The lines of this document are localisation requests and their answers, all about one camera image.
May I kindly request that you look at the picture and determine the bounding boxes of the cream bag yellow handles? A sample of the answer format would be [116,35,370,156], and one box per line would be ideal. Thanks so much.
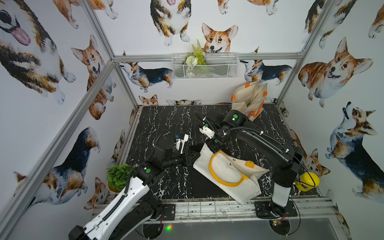
[193,144,269,205]

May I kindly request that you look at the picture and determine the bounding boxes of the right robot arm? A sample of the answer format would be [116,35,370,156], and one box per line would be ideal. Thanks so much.
[194,110,303,210]

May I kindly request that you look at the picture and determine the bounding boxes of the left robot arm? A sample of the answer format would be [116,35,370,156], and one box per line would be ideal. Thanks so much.
[69,140,203,240]

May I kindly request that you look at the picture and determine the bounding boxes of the green leafy plant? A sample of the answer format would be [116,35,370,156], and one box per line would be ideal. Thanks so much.
[107,164,133,192]

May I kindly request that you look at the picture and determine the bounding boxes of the green fern with white flower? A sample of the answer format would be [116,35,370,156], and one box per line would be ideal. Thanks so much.
[183,41,207,78]

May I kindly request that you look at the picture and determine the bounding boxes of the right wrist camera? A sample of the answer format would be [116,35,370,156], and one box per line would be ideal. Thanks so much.
[199,125,215,139]

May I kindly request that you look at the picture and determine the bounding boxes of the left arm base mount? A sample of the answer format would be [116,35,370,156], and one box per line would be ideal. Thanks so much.
[144,202,176,222]

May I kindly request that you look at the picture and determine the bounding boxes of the cream bag orange handles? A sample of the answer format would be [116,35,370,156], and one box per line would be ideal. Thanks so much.
[231,83,268,121]

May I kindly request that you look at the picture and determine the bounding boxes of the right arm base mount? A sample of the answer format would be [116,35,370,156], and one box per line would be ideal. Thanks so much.
[255,200,299,220]

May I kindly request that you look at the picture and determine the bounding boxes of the white wire wall basket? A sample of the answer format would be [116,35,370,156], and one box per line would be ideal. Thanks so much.
[172,53,239,80]

